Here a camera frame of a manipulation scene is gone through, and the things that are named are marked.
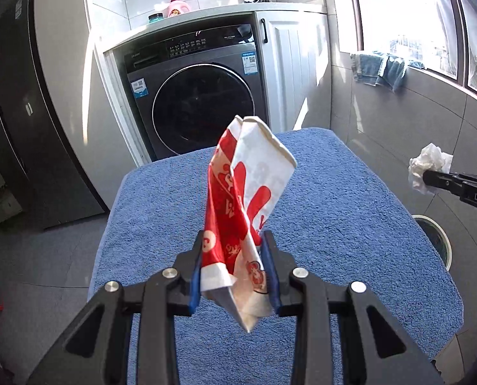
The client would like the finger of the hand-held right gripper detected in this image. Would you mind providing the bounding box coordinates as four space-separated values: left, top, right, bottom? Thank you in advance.
423 170 468 198

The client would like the blue terry towel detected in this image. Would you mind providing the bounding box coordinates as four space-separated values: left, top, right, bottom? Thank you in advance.
88 127 464 385

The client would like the dark refrigerator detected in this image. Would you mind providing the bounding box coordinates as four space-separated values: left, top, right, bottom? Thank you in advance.
0 0 108 230

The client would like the white cabinet door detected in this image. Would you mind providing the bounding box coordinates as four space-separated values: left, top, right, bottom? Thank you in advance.
254 10 331 133

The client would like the white tissue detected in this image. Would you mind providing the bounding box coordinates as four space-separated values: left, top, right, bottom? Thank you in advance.
408 143 453 196

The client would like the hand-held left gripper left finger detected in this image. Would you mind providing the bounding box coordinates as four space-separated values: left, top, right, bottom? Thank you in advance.
26 230 205 385

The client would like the dark grey washing machine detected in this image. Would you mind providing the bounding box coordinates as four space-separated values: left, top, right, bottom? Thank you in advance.
124 26 269 161

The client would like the pink detergent bottle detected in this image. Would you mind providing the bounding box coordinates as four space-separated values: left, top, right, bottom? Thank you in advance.
167 0 191 17

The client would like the red and white paper bag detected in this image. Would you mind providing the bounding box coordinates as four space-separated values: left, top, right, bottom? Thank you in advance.
200 115 297 333

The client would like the blue denim cloth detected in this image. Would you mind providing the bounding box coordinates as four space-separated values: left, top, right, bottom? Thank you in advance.
351 51 425 94

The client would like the white countertop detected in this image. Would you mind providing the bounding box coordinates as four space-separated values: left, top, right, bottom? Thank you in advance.
94 0 327 55

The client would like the brown framed window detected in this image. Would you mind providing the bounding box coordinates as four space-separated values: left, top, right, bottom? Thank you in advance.
348 0 477 110

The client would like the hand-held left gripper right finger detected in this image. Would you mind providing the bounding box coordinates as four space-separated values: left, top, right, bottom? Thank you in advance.
260 230 443 385

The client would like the cardboard box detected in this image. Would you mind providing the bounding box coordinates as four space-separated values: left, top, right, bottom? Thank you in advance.
0 186 23 225

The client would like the white round trash bin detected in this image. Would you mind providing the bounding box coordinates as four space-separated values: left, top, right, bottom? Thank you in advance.
411 214 452 272

